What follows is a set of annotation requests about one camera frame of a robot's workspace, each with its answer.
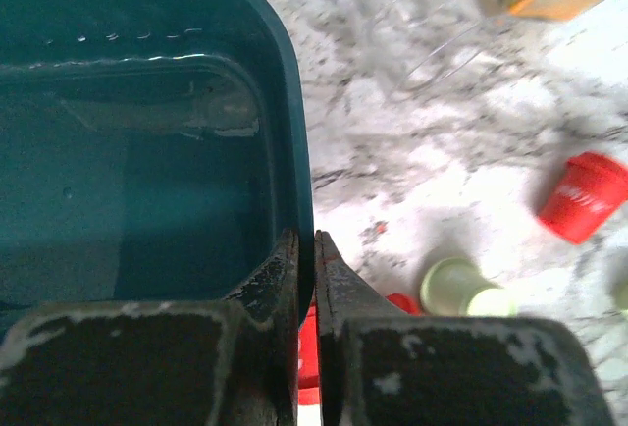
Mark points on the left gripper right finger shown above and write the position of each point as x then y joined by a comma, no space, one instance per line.
382,366

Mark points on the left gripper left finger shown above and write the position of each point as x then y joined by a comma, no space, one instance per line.
231,361

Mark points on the teal storage basket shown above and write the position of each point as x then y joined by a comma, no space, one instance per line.
150,149

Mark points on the red capsule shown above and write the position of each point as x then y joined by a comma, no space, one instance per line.
308,352
591,189

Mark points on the green capsule centre top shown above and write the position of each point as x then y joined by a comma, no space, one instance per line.
456,287

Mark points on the green capsule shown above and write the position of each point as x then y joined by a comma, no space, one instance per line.
620,297
456,287

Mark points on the green capsule right left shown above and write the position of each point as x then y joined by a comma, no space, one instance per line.
620,297

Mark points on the clear glass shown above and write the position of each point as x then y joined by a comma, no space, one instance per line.
409,45

